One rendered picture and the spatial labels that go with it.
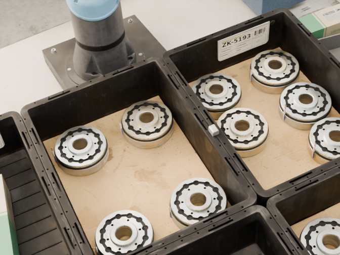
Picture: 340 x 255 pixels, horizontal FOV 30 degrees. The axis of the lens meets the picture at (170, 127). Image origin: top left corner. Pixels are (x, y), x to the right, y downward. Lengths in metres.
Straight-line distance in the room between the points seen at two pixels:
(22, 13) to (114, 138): 1.74
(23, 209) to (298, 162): 0.53
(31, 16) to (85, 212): 1.83
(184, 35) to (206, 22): 0.07
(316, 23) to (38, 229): 0.85
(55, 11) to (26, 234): 1.85
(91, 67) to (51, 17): 1.42
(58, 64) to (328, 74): 0.65
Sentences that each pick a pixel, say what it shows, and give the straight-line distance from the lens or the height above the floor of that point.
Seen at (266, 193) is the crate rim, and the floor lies 0.93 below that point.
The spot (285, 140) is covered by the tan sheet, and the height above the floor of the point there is 0.83.
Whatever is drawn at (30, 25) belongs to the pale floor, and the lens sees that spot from 2.89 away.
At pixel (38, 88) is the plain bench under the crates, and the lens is 1.60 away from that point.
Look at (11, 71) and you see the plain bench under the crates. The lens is 1.66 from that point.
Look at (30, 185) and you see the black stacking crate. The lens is 1.25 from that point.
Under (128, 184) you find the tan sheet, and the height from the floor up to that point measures 0.83.
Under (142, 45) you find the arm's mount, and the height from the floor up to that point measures 0.74.
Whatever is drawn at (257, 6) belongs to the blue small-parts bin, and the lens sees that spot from 1.68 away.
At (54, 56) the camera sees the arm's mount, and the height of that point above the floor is 0.75.
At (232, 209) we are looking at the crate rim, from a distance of 1.05.
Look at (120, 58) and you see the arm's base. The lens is 1.48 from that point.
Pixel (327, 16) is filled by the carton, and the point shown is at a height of 0.76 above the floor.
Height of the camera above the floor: 1.82
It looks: 50 degrees down
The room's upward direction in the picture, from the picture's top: 5 degrees counter-clockwise
